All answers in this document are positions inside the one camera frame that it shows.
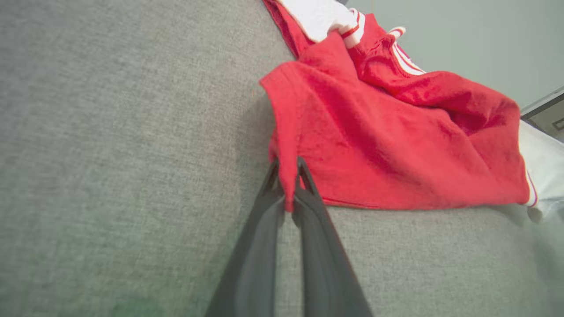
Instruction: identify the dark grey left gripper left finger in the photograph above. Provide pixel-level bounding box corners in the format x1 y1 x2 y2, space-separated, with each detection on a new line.
205 158 285 317

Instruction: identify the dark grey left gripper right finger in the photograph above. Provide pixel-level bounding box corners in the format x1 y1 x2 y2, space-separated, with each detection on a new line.
293 156 373 317

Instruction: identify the red Bulls basketball jersey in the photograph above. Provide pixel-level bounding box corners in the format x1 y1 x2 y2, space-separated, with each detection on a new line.
259 0 564 221

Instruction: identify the grey fabric sofa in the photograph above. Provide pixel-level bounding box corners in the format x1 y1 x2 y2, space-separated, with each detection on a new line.
0 0 564 317

